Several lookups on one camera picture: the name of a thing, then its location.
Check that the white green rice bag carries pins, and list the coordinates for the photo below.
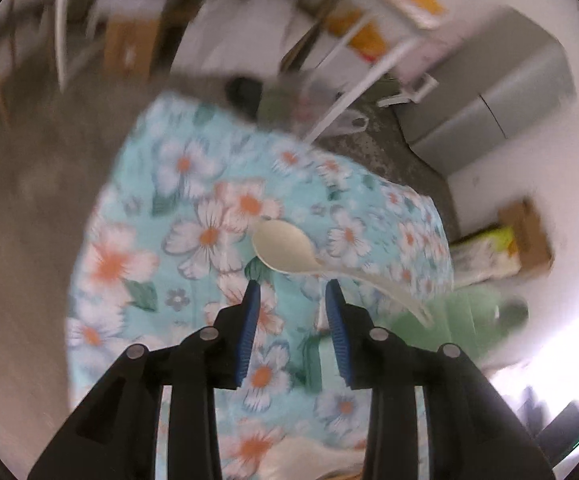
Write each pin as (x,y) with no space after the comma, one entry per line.
(484,255)

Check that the white table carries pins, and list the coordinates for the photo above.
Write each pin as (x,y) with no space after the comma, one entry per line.
(349,95)

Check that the floral teal tablecloth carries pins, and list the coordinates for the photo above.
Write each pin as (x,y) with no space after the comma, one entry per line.
(194,195)

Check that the small brown box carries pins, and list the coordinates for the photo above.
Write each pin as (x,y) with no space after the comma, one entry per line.
(132,47)

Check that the white spoon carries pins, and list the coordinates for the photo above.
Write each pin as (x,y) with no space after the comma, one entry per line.
(282,247)

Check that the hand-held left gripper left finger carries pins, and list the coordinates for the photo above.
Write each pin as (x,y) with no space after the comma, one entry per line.
(249,332)

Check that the cream spoon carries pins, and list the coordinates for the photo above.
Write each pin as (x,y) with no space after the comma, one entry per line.
(309,457)

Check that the green plastic utensil holder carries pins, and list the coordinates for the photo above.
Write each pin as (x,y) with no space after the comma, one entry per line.
(449,320)

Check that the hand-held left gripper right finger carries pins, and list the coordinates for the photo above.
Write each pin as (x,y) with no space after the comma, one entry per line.
(337,335)

